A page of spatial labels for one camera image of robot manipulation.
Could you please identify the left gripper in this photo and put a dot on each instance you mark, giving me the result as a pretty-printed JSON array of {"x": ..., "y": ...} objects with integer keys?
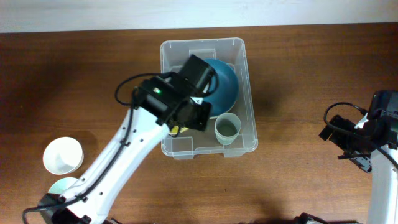
[{"x": 202, "y": 123}]

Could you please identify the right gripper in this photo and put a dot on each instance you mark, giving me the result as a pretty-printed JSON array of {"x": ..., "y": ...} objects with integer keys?
[{"x": 362, "y": 161}]

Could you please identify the dark blue bowl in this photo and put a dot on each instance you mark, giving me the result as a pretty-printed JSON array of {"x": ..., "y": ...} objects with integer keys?
[{"x": 225, "y": 90}]

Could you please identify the cream bowl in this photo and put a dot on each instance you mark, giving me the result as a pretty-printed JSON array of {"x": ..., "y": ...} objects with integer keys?
[{"x": 217, "y": 115}]

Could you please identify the mint green plastic cup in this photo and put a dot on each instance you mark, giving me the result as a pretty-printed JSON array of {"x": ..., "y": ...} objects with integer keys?
[{"x": 227, "y": 128}]

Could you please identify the yellow small bowl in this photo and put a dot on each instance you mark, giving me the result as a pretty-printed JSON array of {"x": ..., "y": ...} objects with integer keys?
[{"x": 175, "y": 130}]

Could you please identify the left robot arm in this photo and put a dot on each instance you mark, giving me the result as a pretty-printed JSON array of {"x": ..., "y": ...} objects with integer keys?
[{"x": 161, "y": 102}]

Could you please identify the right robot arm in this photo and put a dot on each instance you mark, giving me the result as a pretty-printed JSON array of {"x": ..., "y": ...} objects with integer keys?
[{"x": 371, "y": 144}]

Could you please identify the clear plastic storage container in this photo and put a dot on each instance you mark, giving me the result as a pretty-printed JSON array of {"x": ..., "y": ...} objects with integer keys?
[{"x": 228, "y": 57}]

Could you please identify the white small bowl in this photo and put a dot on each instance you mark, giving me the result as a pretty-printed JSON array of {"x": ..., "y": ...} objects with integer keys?
[{"x": 63, "y": 155}]

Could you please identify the mint green small bowl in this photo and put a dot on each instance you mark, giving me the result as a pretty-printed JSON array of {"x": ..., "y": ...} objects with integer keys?
[{"x": 61, "y": 185}]

